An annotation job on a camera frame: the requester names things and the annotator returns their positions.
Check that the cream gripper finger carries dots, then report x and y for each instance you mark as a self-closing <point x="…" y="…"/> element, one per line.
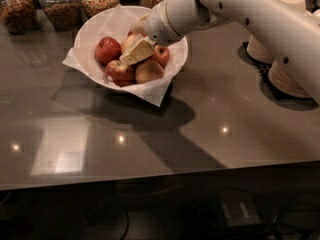
<point x="140" y="49"/>
<point x="138" y="27"/>

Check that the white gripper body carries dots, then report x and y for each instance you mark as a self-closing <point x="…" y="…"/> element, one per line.
<point x="159" y="24"/>

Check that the yellow-red apple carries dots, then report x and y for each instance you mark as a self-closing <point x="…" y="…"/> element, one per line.
<point x="126" y="43"/>

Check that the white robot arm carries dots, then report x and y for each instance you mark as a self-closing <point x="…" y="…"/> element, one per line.
<point x="292" y="37"/>

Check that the red apple right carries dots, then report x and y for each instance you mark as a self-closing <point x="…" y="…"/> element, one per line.
<point x="161" y="55"/>

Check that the red apple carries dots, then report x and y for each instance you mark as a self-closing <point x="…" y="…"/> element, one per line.
<point x="107" y="50"/>
<point x="119" y="73"/>
<point x="161" y="55"/>

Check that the yellow apple front right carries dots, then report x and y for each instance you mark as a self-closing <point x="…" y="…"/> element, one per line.
<point x="147" y="71"/>

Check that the white bowl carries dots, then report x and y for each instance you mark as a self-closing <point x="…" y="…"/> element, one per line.
<point x="100" y="27"/>

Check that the red apple front left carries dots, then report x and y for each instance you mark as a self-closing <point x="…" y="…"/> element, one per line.
<point x="119" y="73"/>

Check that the red apple far left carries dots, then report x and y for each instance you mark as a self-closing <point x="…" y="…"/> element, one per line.
<point x="107" y="50"/>

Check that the white paper liner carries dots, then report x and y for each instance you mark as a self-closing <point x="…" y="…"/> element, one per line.
<point x="113" y="20"/>

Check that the glass jar brown cereal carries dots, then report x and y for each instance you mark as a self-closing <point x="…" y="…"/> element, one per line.
<point x="64" y="15"/>

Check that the back stack paper bowls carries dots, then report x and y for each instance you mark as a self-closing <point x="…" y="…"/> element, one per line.
<point x="258" y="51"/>

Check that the stack paper bowls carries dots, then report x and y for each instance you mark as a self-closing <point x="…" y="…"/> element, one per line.
<point x="284" y="82"/>
<point x="258" y="51"/>

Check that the black rubber mat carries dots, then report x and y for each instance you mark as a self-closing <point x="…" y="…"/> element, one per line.
<point x="263" y="70"/>

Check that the glass jar dark cereal left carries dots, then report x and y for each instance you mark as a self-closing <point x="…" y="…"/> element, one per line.
<point x="18" y="16"/>

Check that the front stack paper bowls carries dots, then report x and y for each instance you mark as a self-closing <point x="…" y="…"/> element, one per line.
<point x="284" y="82"/>

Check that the black device under table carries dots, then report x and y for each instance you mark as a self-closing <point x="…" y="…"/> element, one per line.
<point x="221" y="218"/>

